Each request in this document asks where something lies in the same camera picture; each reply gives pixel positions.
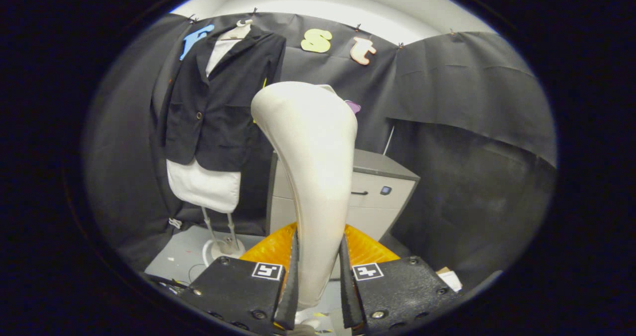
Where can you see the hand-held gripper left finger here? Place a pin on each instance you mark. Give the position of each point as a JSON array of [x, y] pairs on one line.
[[238, 296]]

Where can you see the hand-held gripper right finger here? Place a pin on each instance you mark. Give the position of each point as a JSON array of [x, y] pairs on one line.
[[397, 291]]

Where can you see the white garment steamer head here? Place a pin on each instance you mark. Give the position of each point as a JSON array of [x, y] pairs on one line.
[[313, 177]]

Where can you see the black blazer jacket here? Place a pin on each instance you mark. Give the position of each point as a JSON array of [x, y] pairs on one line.
[[228, 107]]

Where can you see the white steamer stand base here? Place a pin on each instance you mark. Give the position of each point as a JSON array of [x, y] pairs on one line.
[[226, 249]]

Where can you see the white clothes hanger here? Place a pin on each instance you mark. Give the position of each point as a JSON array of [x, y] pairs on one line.
[[241, 32]]

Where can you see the small cardboard box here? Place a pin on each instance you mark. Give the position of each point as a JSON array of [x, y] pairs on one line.
[[451, 279]]

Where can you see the grey cabinet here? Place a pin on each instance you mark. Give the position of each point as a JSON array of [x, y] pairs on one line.
[[377, 211]]

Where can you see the black backdrop cloth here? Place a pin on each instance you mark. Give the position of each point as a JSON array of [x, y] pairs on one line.
[[472, 102]]

